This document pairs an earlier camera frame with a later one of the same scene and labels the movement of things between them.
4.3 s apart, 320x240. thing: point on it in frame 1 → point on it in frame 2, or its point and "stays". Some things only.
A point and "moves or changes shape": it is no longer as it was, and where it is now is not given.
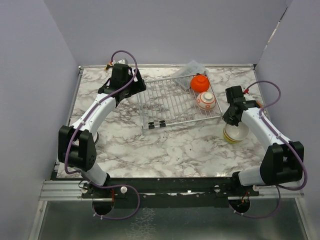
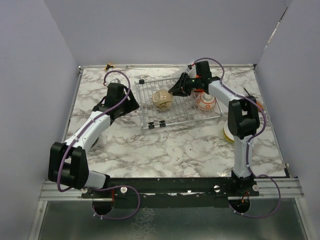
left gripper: [138, 86] → [131, 104]
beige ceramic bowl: [236, 133] moves or changes shape
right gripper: [226, 117] → [179, 88]
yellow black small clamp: [107, 66] stays
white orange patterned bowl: [206, 101] stays
